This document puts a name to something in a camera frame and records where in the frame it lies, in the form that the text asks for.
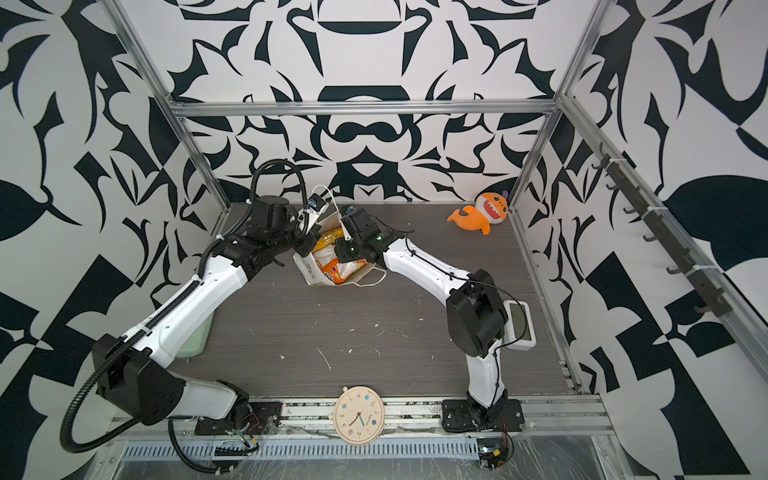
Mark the yellow snack packet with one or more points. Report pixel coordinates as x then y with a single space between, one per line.
329 238

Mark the light green tray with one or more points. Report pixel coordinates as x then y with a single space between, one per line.
196 342

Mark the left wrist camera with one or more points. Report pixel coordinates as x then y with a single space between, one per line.
316 204

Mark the orange shark plush toy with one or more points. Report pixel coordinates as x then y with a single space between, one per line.
489 209

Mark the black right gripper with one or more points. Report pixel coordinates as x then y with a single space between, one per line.
341 250

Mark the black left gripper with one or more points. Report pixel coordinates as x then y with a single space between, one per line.
310 238

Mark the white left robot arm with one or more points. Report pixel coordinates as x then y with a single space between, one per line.
131 371

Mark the orange snack packet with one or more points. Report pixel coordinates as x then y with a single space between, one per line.
339 272

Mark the round wooden clock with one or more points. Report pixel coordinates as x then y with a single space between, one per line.
358 416

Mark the wall hook rail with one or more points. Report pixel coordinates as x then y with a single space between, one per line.
666 231

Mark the white green paper bag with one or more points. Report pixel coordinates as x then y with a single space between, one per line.
310 265

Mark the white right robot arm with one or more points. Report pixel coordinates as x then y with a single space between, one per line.
482 319

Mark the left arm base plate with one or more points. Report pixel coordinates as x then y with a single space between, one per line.
256 418

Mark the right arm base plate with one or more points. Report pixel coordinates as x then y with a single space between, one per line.
467 415

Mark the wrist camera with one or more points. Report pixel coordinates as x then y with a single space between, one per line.
316 204
358 223

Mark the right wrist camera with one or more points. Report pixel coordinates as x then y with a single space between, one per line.
358 223

